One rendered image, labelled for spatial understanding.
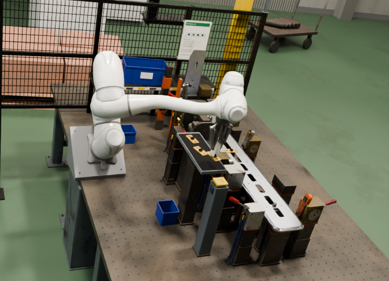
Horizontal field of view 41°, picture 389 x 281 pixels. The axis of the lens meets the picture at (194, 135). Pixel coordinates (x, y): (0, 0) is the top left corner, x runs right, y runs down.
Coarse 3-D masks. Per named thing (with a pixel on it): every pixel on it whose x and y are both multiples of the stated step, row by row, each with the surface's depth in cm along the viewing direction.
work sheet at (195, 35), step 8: (184, 24) 366; (192, 24) 368; (200, 24) 371; (208, 24) 373; (184, 32) 369; (192, 32) 372; (200, 32) 374; (208, 32) 377; (184, 40) 373; (192, 40) 375; (200, 40) 378; (184, 48) 376; (192, 48) 379; (200, 48) 381; (184, 56) 380
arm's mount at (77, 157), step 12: (72, 132) 306; (84, 132) 309; (72, 144) 305; (84, 144) 308; (72, 156) 304; (84, 156) 306; (120, 156) 316; (72, 168) 305; (84, 168) 304; (96, 168) 307; (108, 168) 311; (120, 168) 314
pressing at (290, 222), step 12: (228, 144) 315; (240, 156) 305; (252, 168) 296; (264, 180) 287; (252, 192) 275; (276, 192) 280; (264, 204) 267; (264, 216) 259; (276, 216) 260; (288, 216) 262; (276, 228) 251; (288, 228) 254; (300, 228) 257
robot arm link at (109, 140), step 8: (96, 128) 295; (104, 128) 291; (112, 128) 289; (120, 128) 296; (96, 136) 294; (104, 136) 287; (112, 136) 288; (120, 136) 290; (96, 144) 293; (104, 144) 287; (112, 144) 287; (120, 144) 290; (96, 152) 298; (104, 152) 292; (112, 152) 292
